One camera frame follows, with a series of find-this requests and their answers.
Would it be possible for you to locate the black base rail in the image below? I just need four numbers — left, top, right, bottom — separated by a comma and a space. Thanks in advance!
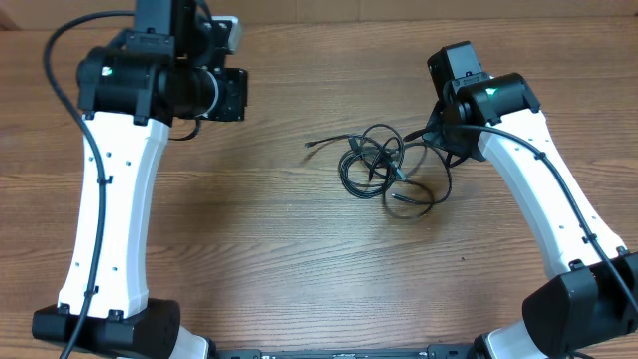
217, 344, 481, 359

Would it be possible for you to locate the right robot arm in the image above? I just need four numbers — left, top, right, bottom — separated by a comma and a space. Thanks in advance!
421, 41, 637, 358

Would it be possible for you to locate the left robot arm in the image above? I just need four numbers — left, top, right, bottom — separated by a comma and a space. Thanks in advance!
32, 0, 248, 359

